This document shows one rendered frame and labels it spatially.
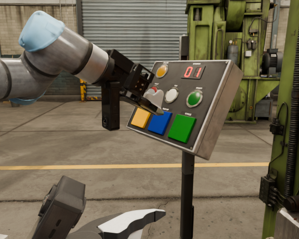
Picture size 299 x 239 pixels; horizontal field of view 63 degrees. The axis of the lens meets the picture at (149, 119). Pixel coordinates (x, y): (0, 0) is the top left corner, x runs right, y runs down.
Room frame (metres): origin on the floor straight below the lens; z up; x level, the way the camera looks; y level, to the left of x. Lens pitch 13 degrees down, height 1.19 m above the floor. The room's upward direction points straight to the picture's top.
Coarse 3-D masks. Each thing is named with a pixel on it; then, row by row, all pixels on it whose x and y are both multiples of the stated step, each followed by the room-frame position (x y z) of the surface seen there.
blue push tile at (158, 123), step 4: (164, 112) 0.76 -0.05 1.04; (168, 112) 0.75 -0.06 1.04; (156, 116) 0.78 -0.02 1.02; (160, 116) 0.77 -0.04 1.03; (164, 116) 0.75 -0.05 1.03; (168, 116) 0.74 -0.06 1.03; (152, 120) 0.78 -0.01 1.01; (156, 120) 0.77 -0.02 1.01; (160, 120) 0.76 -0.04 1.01; (164, 120) 0.74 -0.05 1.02; (168, 120) 0.74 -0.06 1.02; (152, 124) 0.77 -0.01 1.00; (156, 124) 0.76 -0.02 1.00; (160, 124) 0.75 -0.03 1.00; (164, 124) 0.74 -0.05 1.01; (148, 128) 0.78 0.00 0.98; (152, 128) 0.76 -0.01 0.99; (156, 128) 0.75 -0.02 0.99; (160, 128) 0.74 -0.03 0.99; (164, 128) 0.73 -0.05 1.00; (156, 132) 0.74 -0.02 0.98; (160, 132) 0.73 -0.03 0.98
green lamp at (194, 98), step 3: (192, 93) 0.73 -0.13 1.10; (195, 93) 0.72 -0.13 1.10; (198, 93) 0.71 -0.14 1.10; (189, 96) 0.73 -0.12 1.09; (192, 96) 0.72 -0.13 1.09; (195, 96) 0.71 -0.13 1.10; (198, 96) 0.70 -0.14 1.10; (189, 99) 0.72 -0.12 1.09; (192, 99) 0.71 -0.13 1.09; (195, 99) 0.71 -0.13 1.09; (198, 99) 0.70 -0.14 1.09; (189, 102) 0.72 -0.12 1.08; (192, 102) 0.71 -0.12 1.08; (195, 102) 0.70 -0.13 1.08
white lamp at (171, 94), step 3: (171, 90) 0.80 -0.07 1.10; (174, 90) 0.79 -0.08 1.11; (168, 93) 0.80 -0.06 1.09; (171, 93) 0.79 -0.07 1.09; (174, 93) 0.78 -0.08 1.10; (168, 96) 0.80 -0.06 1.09; (171, 96) 0.79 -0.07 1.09; (174, 96) 0.78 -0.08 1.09; (168, 99) 0.79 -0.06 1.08; (171, 99) 0.78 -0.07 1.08
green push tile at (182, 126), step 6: (174, 120) 0.71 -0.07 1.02; (180, 120) 0.70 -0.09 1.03; (186, 120) 0.68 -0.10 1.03; (192, 120) 0.67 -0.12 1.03; (174, 126) 0.70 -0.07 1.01; (180, 126) 0.68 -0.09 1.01; (186, 126) 0.67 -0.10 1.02; (192, 126) 0.66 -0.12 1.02; (174, 132) 0.69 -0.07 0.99; (180, 132) 0.67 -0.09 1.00; (186, 132) 0.66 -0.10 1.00; (174, 138) 0.68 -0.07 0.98; (180, 138) 0.66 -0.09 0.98; (186, 138) 0.65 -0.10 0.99
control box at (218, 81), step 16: (160, 64) 0.93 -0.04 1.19; (176, 64) 0.86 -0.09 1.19; (192, 64) 0.80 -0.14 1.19; (208, 64) 0.75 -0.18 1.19; (224, 64) 0.70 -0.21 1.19; (160, 80) 0.88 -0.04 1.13; (176, 80) 0.82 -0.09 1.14; (192, 80) 0.76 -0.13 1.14; (208, 80) 0.72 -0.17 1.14; (224, 80) 0.68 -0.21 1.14; (240, 80) 0.73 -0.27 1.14; (176, 96) 0.77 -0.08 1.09; (208, 96) 0.68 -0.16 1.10; (224, 96) 0.69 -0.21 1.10; (176, 112) 0.74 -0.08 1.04; (192, 112) 0.69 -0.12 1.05; (208, 112) 0.65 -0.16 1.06; (224, 112) 0.69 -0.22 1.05; (128, 128) 0.87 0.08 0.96; (144, 128) 0.80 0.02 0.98; (208, 128) 0.65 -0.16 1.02; (176, 144) 0.67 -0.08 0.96; (192, 144) 0.63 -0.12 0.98; (208, 144) 0.65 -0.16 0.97
